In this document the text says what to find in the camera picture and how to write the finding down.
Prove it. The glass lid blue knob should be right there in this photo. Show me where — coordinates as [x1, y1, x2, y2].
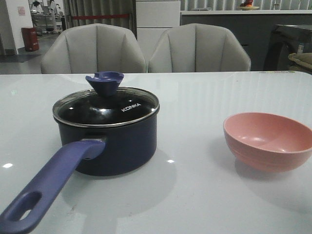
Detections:
[53, 71, 160, 128]

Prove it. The dark blue saucepan purple handle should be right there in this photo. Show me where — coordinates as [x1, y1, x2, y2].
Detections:
[0, 113, 157, 234]

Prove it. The pink bowl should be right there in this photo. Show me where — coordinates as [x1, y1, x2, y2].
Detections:
[223, 112, 312, 173]

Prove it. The right grey upholstered chair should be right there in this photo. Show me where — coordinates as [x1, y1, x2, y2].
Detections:
[148, 23, 251, 73]

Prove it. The grey upholstered chair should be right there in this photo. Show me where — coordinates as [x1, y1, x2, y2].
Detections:
[148, 23, 251, 73]
[40, 23, 147, 74]

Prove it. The left grey upholstered chair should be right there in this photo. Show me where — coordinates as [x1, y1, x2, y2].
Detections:
[40, 23, 147, 74]

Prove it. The white cabinet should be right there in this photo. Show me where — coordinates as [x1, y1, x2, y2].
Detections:
[135, 0, 180, 61]

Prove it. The red barrier belt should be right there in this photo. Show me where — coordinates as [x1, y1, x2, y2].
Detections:
[71, 14, 130, 20]

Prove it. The dark grey counter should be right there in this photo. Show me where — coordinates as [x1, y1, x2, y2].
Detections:
[180, 10, 312, 71]

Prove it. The fruit plate on counter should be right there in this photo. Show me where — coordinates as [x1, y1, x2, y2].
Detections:
[237, 0, 259, 11]

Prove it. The red bin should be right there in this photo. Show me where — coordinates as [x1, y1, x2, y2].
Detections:
[21, 27, 39, 52]

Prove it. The dark appliance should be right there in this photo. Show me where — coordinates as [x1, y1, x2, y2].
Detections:
[263, 24, 312, 71]

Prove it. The beige cushion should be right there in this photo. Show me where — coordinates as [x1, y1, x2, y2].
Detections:
[288, 53, 312, 75]

